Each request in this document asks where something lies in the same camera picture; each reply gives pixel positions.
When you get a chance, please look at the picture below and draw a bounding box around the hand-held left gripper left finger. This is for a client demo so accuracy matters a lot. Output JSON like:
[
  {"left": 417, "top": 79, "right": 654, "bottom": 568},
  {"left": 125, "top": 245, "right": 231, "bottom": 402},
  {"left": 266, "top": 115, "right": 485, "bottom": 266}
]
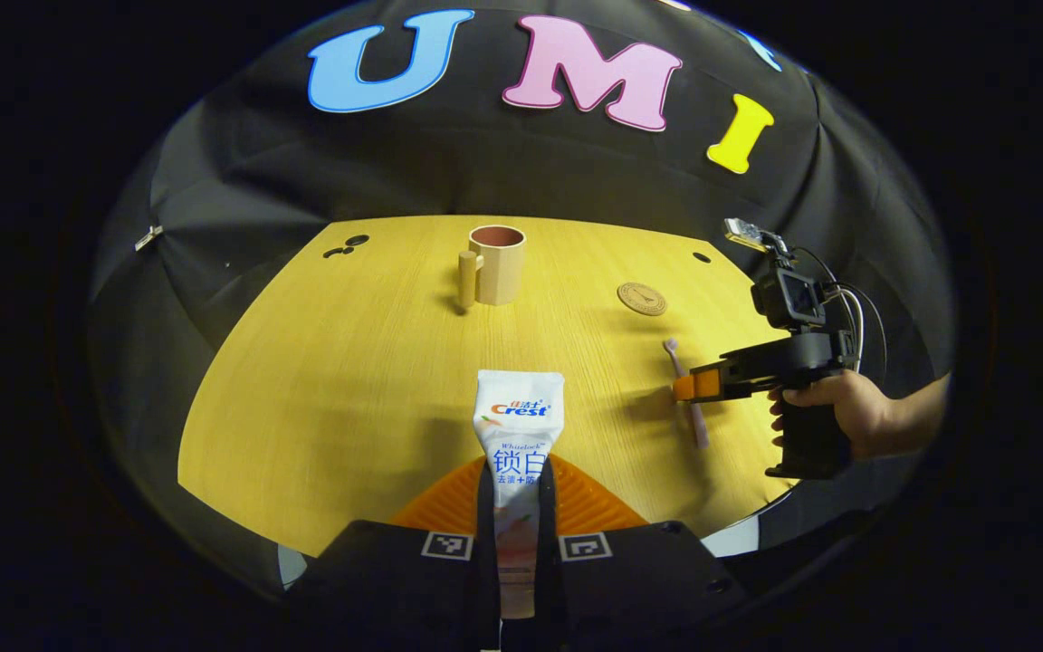
[{"left": 284, "top": 455, "right": 502, "bottom": 652}]

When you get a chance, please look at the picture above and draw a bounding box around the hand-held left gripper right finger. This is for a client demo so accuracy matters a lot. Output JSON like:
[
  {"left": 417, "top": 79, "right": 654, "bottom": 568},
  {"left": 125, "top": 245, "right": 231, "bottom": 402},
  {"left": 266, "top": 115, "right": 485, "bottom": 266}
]
[{"left": 535, "top": 455, "right": 751, "bottom": 652}]

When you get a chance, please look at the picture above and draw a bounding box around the pink white toothbrush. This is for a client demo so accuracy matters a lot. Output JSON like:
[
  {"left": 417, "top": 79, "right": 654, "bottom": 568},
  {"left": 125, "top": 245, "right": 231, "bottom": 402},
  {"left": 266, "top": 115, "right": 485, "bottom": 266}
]
[{"left": 662, "top": 338, "right": 711, "bottom": 450}]

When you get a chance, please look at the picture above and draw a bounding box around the round brown coaster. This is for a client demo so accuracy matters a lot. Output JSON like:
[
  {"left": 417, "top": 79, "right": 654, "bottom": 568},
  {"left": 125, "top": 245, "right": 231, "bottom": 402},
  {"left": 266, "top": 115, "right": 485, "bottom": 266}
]
[{"left": 617, "top": 282, "right": 668, "bottom": 317}]

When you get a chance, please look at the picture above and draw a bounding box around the white toothpaste tube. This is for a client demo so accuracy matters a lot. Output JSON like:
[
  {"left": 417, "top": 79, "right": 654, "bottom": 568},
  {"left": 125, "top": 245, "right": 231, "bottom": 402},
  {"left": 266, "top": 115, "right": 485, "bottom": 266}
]
[{"left": 472, "top": 369, "right": 566, "bottom": 621}]

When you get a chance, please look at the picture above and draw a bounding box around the beige cup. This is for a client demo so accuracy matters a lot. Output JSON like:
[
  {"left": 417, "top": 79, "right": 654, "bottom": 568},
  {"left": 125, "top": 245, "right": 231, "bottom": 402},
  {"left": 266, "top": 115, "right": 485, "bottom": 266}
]
[{"left": 458, "top": 225, "right": 527, "bottom": 309}]

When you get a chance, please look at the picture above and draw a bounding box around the black backdrop cloth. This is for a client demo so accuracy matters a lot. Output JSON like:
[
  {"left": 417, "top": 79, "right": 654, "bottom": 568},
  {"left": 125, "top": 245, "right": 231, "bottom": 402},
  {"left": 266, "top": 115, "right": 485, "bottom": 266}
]
[{"left": 87, "top": 0, "right": 957, "bottom": 599}]

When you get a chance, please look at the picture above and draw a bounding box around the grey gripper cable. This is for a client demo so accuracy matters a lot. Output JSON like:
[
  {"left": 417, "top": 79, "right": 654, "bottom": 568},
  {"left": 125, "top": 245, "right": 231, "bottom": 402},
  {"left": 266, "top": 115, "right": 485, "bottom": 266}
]
[{"left": 822, "top": 286, "right": 866, "bottom": 372}]

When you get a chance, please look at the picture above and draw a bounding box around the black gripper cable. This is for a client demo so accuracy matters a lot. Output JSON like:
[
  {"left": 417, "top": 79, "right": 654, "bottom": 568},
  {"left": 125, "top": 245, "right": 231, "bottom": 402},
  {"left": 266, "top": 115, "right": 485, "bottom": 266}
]
[{"left": 793, "top": 246, "right": 889, "bottom": 374}]

